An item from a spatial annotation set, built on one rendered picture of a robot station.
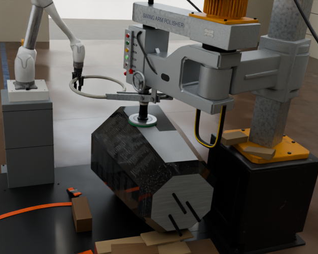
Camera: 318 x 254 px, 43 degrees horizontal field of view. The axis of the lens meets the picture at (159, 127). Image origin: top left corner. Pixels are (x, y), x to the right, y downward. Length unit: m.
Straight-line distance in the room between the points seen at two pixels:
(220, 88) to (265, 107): 0.65
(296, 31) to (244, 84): 0.51
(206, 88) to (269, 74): 0.49
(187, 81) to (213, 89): 0.26
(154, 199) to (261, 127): 0.98
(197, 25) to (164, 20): 0.30
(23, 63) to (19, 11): 5.94
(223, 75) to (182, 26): 0.38
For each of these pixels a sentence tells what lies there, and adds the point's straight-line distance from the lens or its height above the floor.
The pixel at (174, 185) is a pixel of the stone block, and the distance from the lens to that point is 2.51.
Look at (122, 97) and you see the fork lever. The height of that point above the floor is 0.97.
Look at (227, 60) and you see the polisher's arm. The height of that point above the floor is 1.49.
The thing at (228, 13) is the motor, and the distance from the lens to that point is 2.26.
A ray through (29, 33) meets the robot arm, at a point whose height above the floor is 1.30.
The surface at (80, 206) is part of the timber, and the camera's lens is 3.29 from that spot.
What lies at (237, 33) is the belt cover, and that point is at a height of 1.66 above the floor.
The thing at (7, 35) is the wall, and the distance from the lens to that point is 9.48.
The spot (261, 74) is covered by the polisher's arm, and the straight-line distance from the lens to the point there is 2.62.
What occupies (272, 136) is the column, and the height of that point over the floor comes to 0.88.
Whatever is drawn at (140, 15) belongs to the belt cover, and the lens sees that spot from 2.76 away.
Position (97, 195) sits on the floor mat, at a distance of 3.63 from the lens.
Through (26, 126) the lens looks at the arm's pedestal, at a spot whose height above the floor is 0.60.
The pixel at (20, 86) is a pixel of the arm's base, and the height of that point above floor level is 0.91.
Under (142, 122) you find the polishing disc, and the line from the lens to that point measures 2.98.
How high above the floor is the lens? 2.01
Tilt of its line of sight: 23 degrees down
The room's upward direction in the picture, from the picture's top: 5 degrees clockwise
